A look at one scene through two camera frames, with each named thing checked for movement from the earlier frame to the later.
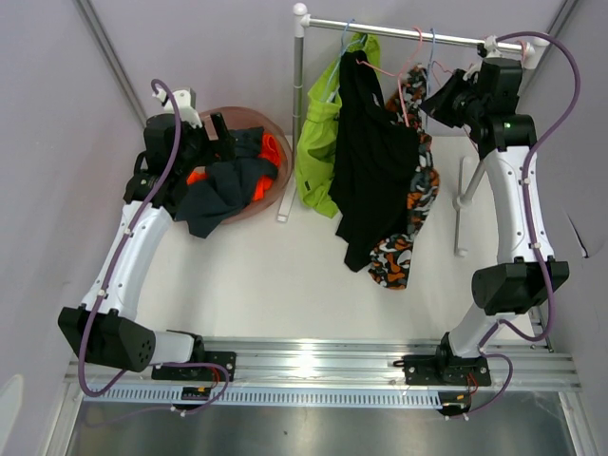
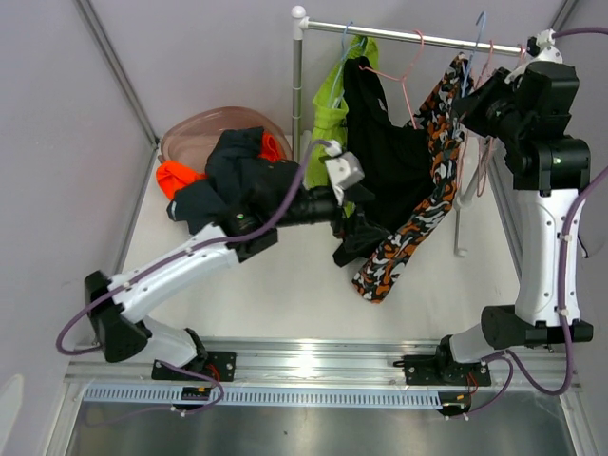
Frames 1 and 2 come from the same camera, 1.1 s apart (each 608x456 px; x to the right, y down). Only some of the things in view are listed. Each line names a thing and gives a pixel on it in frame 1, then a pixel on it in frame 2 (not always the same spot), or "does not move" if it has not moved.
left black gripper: (220, 149) to (362, 232)
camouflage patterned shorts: (389, 257) to (441, 121)
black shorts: (376, 168) does not move
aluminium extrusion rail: (342, 363) does not move
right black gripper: (438, 105) to (470, 109)
